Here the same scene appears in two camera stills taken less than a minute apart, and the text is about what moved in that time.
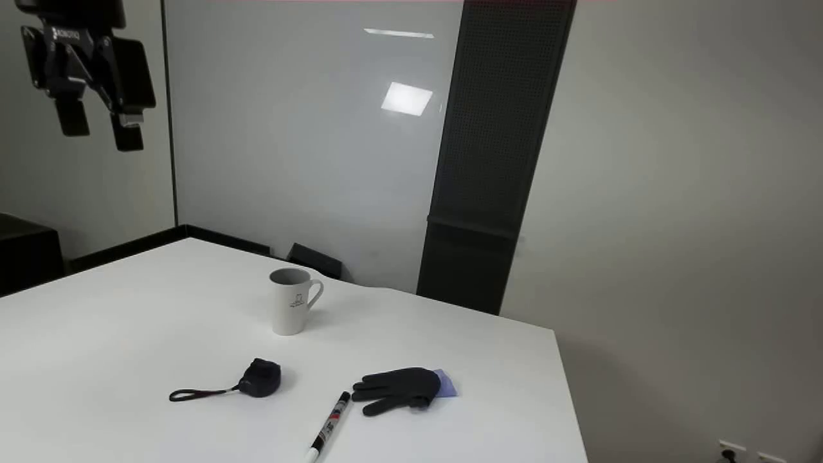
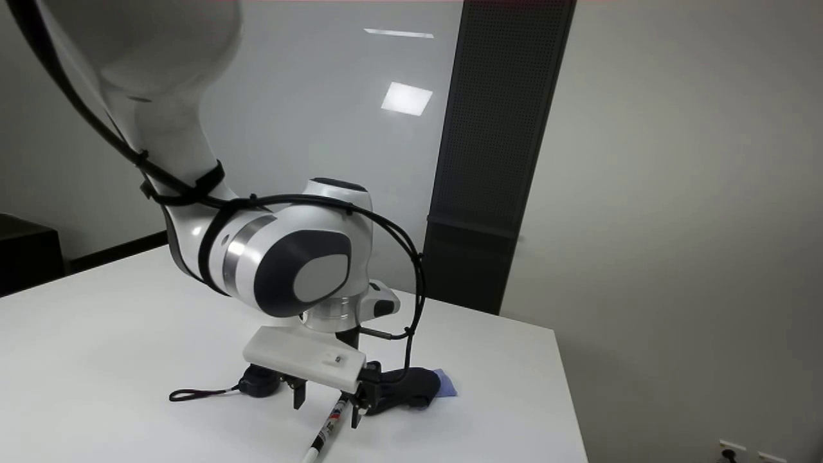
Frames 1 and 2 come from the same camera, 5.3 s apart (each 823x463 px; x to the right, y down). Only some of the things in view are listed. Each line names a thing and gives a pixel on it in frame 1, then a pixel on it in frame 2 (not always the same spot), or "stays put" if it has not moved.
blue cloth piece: [446, 386] stays put
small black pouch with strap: [261, 379] stays put
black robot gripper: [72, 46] -> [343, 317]
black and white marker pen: [328, 427] stays put
